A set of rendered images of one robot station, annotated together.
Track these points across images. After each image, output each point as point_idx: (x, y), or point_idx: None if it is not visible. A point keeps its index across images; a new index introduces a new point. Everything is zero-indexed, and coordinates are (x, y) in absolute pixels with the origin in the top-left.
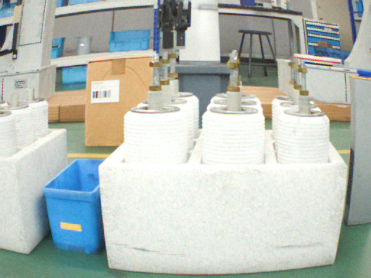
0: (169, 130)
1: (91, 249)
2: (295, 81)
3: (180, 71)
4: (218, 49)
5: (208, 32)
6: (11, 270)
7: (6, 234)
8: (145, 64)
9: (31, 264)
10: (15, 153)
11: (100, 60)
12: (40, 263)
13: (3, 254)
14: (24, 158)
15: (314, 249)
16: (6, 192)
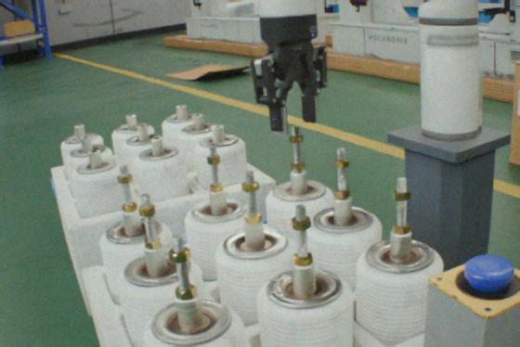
0: (112, 263)
1: None
2: (397, 227)
3: (397, 143)
4: (461, 115)
5: (440, 86)
6: (37, 327)
7: (81, 289)
8: None
9: (66, 328)
10: (107, 212)
11: None
12: (75, 331)
13: (71, 307)
14: (101, 224)
15: None
16: (72, 252)
